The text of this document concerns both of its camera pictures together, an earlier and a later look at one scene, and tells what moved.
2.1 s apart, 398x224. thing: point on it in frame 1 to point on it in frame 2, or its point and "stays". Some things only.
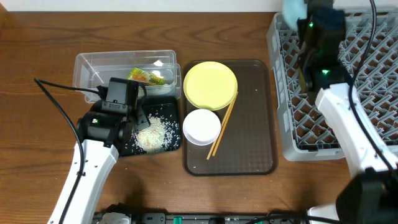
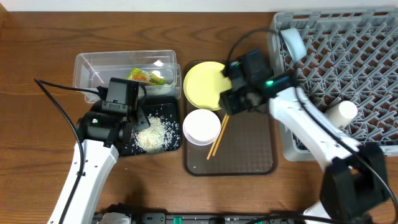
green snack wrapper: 138,74 stays
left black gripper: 142,118 stays
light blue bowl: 293,9 to 294,43
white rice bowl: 201,127 stays
